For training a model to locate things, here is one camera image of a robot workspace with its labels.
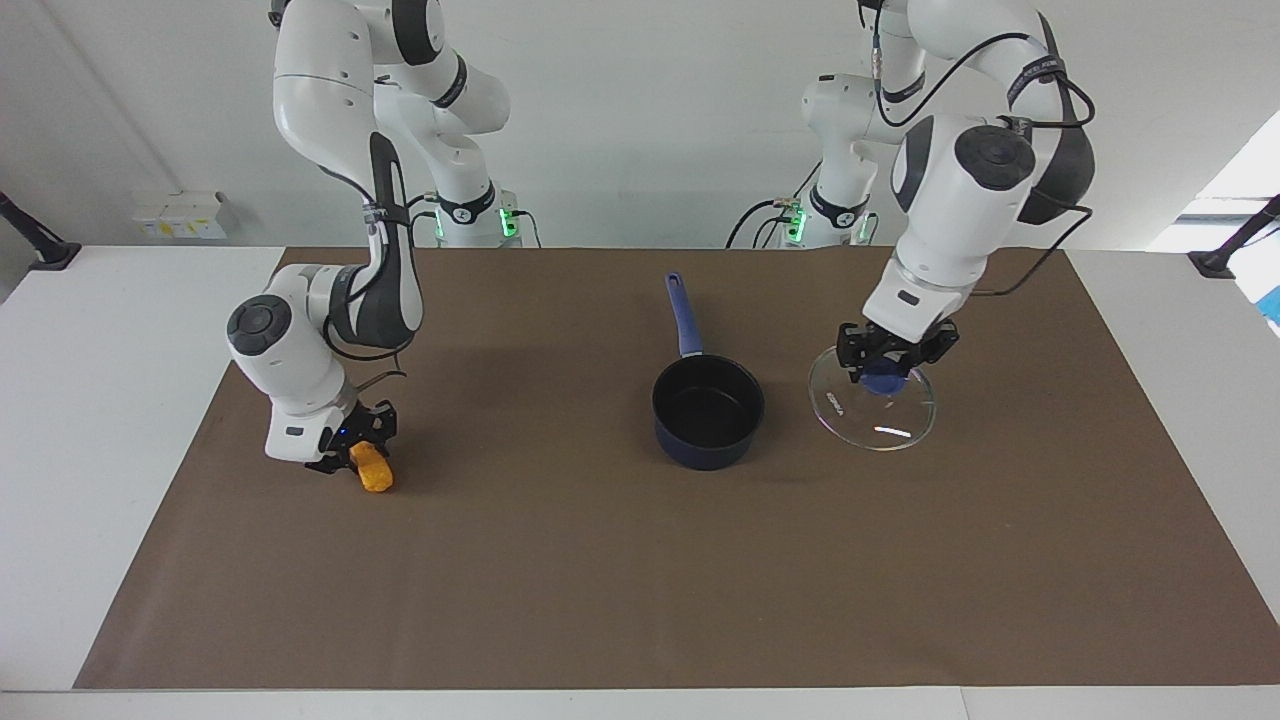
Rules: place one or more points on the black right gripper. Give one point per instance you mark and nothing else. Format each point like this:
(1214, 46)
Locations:
(360, 425)

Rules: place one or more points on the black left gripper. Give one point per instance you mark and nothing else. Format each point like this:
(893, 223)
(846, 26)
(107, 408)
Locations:
(900, 352)

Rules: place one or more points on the orange corn cob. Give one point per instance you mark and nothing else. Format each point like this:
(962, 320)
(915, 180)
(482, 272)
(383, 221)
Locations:
(374, 472)

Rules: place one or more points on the glass lid with blue knob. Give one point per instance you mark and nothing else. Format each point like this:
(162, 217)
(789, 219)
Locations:
(885, 420)

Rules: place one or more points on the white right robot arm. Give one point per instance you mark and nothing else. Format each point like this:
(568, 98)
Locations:
(320, 90)

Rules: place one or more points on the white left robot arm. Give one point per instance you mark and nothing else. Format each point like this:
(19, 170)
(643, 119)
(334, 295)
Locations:
(950, 220)

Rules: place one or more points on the dark blue saucepan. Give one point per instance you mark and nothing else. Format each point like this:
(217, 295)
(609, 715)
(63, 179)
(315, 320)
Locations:
(705, 452)

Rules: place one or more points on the brown table mat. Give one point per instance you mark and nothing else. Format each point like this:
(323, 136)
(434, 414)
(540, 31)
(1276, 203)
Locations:
(560, 560)

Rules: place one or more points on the black clamp stand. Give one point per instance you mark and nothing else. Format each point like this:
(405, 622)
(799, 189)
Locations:
(45, 250)
(1225, 255)

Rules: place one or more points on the light blue object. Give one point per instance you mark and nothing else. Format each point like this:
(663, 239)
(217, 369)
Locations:
(1272, 305)

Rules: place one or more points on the white wall socket box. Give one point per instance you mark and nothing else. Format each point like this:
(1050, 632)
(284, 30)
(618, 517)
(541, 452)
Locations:
(180, 218)

